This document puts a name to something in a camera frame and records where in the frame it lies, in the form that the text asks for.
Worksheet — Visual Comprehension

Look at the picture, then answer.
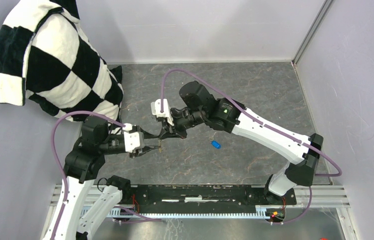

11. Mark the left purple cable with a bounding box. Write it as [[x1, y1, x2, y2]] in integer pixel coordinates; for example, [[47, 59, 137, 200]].
[[50, 110, 126, 240]]

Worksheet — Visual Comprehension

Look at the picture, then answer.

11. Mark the purple cable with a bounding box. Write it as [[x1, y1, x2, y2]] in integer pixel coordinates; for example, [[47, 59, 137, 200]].
[[50, 110, 126, 240], [160, 68, 343, 178]]

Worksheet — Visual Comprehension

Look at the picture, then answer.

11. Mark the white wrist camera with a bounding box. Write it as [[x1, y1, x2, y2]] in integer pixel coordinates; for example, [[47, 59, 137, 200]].
[[151, 98, 174, 126], [122, 123, 145, 153]]

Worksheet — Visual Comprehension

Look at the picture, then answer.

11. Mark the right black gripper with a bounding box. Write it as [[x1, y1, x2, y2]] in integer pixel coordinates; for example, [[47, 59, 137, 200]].
[[159, 107, 206, 140]]

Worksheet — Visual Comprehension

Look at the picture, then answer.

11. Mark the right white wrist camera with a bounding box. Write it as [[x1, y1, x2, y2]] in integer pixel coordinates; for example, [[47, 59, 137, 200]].
[[151, 98, 174, 126]]

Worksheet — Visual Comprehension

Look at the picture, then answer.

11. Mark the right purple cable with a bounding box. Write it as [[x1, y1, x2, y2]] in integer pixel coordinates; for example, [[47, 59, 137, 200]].
[[160, 68, 343, 178]]

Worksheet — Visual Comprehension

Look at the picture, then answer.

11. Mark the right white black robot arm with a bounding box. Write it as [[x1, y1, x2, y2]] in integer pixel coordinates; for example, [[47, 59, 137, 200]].
[[151, 81, 324, 204]]

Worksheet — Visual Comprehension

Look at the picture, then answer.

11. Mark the black white checkered cloth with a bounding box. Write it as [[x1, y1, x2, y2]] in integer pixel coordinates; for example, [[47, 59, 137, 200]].
[[0, 0, 124, 122]]

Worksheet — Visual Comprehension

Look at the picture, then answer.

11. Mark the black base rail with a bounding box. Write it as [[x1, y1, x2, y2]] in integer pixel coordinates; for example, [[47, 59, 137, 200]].
[[120, 184, 297, 214]]

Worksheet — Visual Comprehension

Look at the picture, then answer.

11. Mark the blue tagged key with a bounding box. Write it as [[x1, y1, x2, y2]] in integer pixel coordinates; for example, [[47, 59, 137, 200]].
[[209, 133, 221, 149]]

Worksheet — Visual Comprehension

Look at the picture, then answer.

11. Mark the white toothed cable duct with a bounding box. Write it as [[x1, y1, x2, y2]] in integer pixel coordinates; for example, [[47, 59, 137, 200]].
[[106, 207, 270, 220]]

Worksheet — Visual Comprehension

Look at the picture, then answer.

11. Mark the aluminium corner profile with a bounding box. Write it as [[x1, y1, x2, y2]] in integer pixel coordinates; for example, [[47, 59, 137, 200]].
[[292, 0, 335, 67]]

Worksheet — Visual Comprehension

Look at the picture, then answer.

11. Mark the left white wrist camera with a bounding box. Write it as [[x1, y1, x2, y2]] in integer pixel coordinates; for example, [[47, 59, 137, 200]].
[[122, 123, 145, 153]]

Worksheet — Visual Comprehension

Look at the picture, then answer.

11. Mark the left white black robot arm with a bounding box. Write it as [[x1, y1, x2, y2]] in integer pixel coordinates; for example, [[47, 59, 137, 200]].
[[43, 110, 159, 240]]

